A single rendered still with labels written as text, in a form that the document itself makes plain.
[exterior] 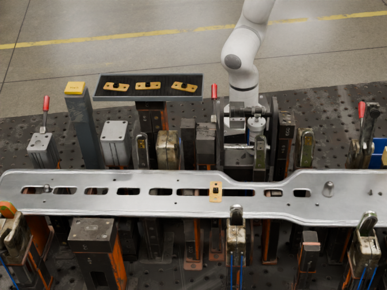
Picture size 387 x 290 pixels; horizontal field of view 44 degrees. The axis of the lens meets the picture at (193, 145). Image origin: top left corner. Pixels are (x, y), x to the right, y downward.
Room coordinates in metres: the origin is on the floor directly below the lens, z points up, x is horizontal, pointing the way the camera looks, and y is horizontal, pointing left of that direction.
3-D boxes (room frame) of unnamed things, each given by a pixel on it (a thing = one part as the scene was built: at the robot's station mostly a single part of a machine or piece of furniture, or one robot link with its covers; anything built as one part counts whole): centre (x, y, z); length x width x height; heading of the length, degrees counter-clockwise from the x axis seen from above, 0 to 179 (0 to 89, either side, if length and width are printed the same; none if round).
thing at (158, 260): (1.01, 0.15, 0.84); 0.13 x 0.11 x 0.29; 175
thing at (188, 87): (1.33, 0.02, 1.17); 0.08 x 0.04 x 0.01; 66
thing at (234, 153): (1.19, -0.18, 0.94); 0.18 x 0.13 x 0.49; 85
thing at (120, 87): (1.35, 0.25, 1.17); 0.08 x 0.04 x 0.01; 75
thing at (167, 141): (1.16, 0.09, 0.89); 0.13 x 0.11 x 0.38; 175
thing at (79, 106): (1.37, 0.40, 0.92); 0.08 x 0.08 x 0.44; 85
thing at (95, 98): (1.35, 0.14, 1.16); 0.37 x 0.14 x 0.02; 85
